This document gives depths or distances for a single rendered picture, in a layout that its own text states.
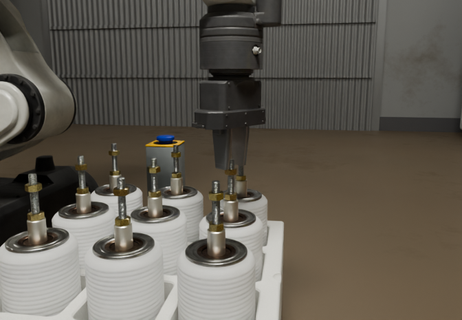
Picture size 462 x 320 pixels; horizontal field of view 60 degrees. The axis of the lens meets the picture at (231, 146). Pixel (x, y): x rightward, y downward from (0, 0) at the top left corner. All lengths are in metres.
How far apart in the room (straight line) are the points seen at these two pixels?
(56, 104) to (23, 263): 0.45
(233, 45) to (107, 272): 0.31
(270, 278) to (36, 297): 0.30
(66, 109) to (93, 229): 0.38
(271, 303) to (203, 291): 0.11
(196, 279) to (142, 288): 0.07
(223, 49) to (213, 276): 0.28
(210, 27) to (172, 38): 3.24
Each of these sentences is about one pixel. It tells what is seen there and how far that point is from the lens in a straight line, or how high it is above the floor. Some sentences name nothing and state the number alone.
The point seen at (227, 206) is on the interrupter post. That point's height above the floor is 0.27.
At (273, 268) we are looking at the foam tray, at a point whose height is 0.18.
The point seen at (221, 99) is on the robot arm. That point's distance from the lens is 0.53.
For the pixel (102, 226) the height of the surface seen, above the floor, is 0.24.
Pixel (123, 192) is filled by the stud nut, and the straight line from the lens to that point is 0.50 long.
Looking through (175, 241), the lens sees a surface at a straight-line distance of 0.61.
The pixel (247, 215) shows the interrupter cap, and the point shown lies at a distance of 0.62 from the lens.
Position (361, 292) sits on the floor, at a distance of 0.96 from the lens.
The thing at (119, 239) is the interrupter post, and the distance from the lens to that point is 0.52.
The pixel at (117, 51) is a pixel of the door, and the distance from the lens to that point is 3.98.
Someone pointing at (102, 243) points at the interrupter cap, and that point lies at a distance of 0.54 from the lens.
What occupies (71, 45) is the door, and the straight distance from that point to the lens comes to 4.21.
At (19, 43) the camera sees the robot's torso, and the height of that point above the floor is 0.54.
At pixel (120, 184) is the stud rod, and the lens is 0.50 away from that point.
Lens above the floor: 0.46
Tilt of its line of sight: 10 degrees down
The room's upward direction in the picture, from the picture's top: straight up
